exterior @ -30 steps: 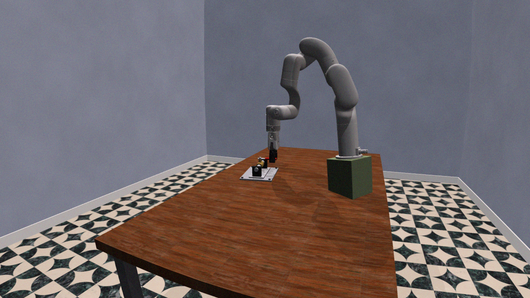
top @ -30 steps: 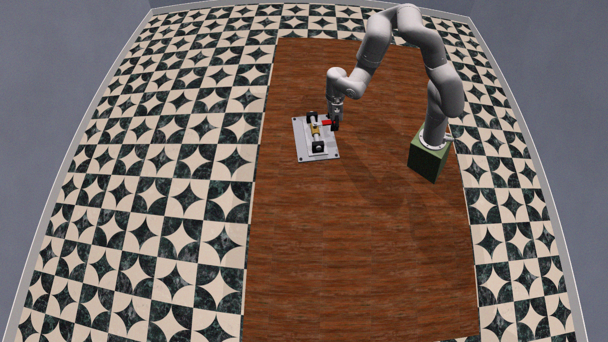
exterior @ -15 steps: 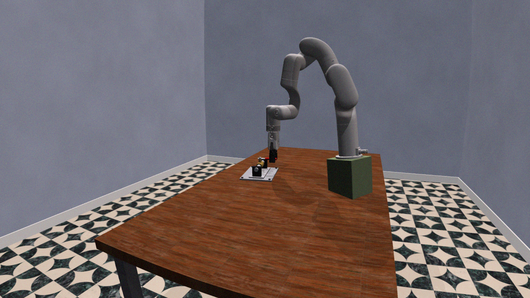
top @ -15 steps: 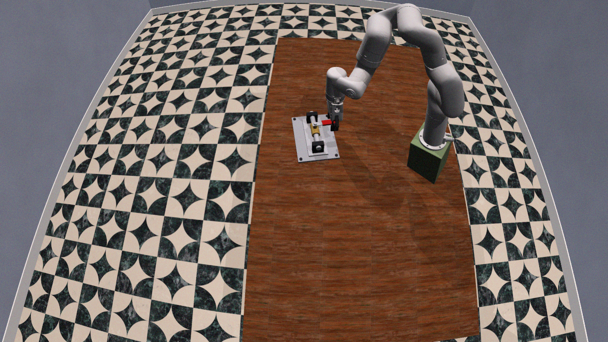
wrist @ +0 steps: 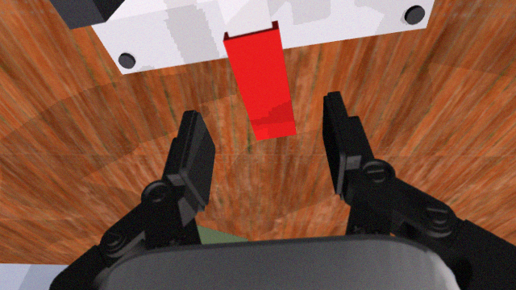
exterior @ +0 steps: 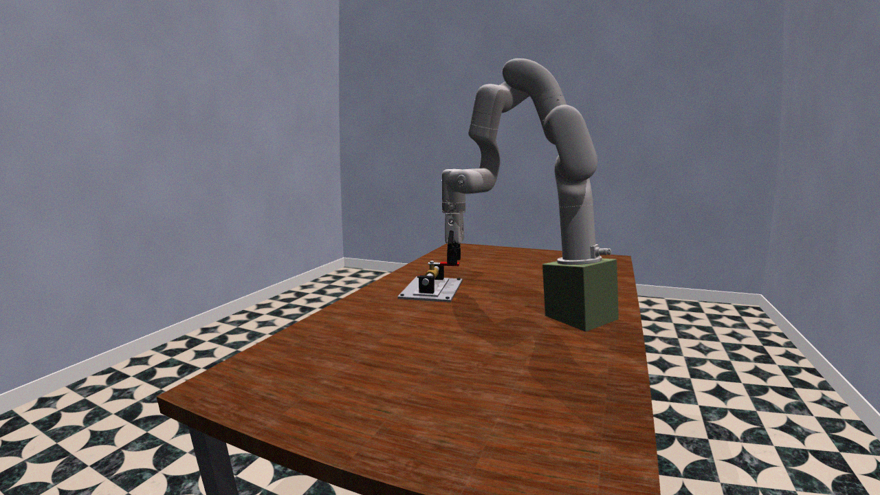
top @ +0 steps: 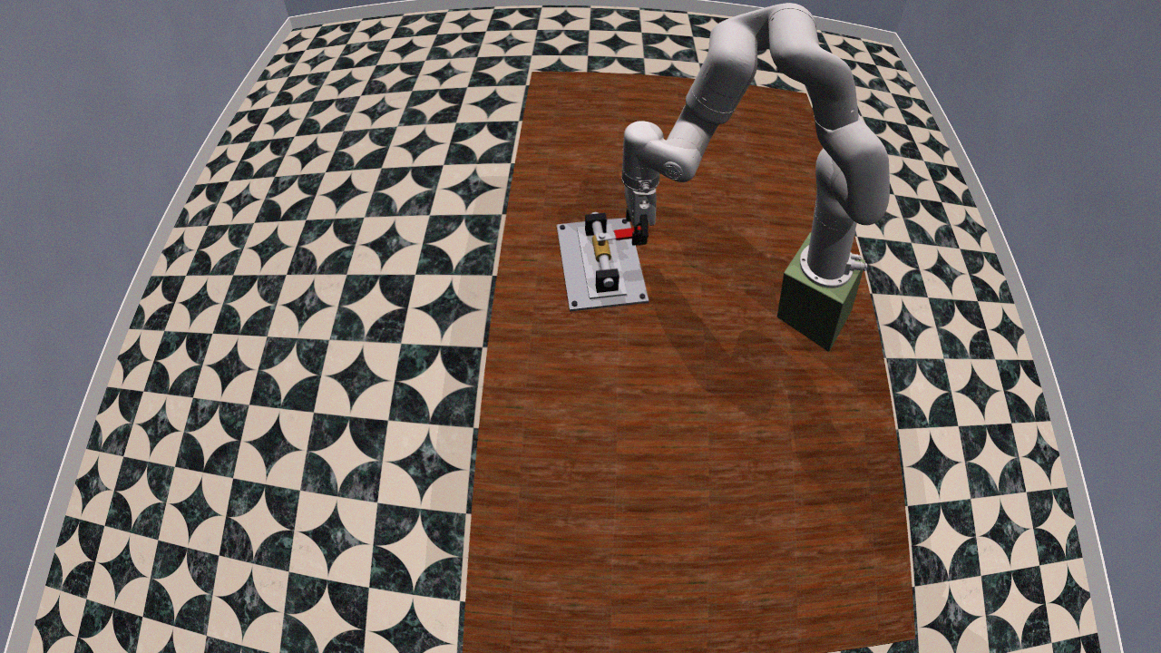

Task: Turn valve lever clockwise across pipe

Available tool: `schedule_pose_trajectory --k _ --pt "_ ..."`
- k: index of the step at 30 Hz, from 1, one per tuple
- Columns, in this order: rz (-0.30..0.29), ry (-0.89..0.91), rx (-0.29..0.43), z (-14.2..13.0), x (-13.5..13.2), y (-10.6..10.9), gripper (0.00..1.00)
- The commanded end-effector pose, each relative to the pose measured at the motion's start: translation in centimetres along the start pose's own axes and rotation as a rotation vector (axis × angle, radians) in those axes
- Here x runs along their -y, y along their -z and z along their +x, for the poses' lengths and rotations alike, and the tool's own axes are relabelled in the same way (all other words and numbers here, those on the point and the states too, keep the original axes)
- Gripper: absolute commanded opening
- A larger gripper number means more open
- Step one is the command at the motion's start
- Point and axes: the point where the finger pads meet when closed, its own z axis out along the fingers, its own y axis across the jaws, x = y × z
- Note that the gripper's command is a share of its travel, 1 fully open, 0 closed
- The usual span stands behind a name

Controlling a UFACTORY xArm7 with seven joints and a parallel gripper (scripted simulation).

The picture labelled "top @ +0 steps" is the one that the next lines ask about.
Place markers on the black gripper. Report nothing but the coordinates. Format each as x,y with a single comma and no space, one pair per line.
642,210

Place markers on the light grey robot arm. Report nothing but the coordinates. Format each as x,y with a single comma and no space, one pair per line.
730,66

